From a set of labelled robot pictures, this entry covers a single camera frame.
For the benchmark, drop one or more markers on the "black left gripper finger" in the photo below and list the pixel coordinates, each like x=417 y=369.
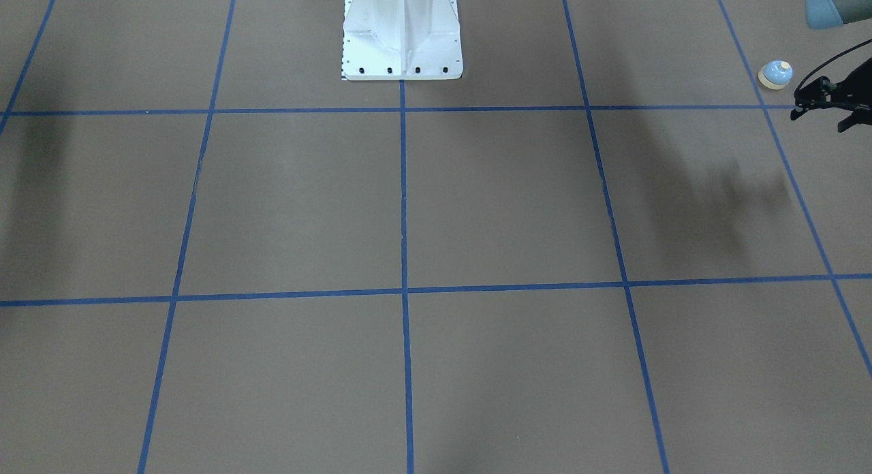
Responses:
x=855 y=118

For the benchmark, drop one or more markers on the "blue call bell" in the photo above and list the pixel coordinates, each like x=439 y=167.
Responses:
x=775 y=75

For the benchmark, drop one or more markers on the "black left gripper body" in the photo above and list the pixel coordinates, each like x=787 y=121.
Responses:
x=853 y=97

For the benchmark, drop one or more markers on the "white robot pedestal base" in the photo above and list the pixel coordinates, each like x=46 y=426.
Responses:
x=392 y=40

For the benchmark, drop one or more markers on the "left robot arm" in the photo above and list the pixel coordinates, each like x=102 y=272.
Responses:
x=828 y=14

